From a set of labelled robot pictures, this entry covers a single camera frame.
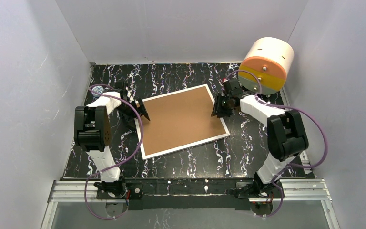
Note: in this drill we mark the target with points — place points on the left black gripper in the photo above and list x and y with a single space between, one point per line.
135 105

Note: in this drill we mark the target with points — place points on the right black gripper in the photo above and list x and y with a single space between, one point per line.
222 105

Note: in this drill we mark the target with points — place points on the white picture frame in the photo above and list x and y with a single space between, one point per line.
186 148

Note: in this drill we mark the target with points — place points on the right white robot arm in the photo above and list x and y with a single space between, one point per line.
286 136

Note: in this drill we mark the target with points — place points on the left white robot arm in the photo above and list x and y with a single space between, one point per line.
92 131

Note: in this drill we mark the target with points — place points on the small blue lidded jar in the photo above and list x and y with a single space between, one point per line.
96 90

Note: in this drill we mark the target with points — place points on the white cylindrical drawer unit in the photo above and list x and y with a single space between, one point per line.
266 66

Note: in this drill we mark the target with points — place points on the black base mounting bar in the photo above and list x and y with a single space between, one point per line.
196 193

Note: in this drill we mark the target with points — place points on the aluminium rail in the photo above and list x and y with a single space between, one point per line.
294 189

